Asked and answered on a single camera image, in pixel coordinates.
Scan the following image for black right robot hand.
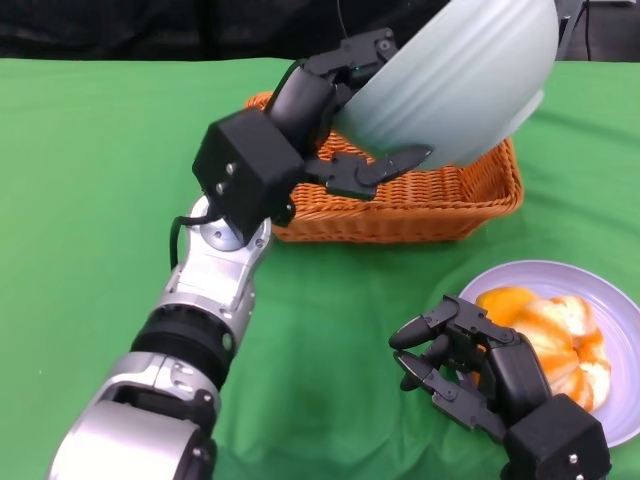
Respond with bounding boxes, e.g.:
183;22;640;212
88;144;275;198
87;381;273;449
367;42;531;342
388;294;614;480

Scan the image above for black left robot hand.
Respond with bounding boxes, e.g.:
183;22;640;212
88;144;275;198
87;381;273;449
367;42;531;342
192;27;434;236

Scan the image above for large orange striped bread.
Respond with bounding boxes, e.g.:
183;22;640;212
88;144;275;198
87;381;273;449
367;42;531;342
509;294;612;414

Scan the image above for small orange striped bread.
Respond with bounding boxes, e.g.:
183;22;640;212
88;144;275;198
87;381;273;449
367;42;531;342
474;287;542;324

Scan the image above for grey-green round bowl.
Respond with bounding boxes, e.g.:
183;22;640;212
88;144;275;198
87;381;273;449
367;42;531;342
332;0;560;169

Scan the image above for white round plate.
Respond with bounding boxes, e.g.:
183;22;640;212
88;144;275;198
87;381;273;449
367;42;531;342
457;258;640;449

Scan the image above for orange wicker basket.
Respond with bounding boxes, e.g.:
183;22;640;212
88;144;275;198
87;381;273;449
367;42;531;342
243;92;525;245

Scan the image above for green tablecloth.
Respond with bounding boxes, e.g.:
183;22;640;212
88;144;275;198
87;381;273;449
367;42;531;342
0;57;640;480

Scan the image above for black backdrop cloth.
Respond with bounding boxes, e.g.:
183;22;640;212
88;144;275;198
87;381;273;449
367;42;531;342
0;0;640;65

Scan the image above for silver metal stand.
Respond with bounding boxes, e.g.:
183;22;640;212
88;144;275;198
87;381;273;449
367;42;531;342
552;0;587;64

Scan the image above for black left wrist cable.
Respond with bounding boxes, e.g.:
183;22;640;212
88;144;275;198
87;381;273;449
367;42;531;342
169;199;224;271

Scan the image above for thin black cable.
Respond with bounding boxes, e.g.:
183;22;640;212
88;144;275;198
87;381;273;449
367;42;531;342
582;9;595;64

